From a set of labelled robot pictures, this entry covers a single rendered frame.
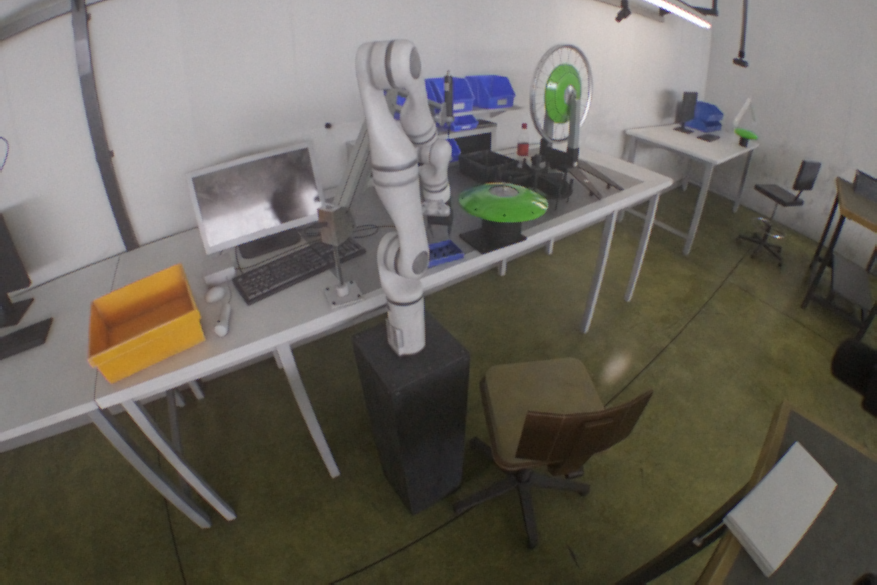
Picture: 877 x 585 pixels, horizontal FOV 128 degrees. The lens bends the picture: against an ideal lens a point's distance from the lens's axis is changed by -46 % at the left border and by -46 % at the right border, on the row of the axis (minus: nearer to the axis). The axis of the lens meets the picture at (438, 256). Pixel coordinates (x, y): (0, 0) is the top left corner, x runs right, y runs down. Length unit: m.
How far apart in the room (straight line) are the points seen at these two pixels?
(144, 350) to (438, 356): 0.80
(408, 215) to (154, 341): 0.75
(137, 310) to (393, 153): 1.01
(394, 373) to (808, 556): 1.02
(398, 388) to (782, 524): 0.89
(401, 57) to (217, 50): 1.23
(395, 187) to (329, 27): 1.28
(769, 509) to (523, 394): 0.81
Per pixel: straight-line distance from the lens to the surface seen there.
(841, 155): 5.53
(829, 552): 0.93
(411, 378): 0.99
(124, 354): 1.15
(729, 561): 0.77
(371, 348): 1.07
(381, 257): 0.88
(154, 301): 1.40
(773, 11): 5.68
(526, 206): 1.29
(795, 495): 0.89
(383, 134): 0.73
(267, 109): 1.85
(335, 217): 1.01
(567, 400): 1.28
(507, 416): 1.20
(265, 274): 1.29
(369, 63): 0.70
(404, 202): 0.77
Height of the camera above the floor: 1.59
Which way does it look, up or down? 31 degrees down
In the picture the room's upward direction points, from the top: 1 degrees counter-clockwise
